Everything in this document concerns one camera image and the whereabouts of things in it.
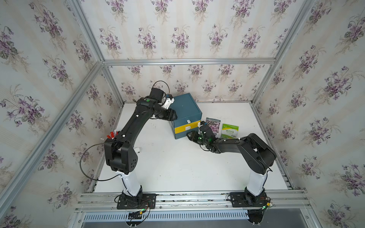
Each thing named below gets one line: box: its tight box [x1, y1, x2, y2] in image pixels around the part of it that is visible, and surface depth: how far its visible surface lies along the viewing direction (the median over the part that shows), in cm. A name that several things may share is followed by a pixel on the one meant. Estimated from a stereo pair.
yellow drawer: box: [174, 120, 202, 134], surface depth 91 cm
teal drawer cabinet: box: [168, 92, 203, 140], surface depth 91 cm
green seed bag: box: [220, 123, 240, 139], surface depth 103 cm
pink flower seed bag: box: [205, 117, 221, 133], surface depth 107 cm
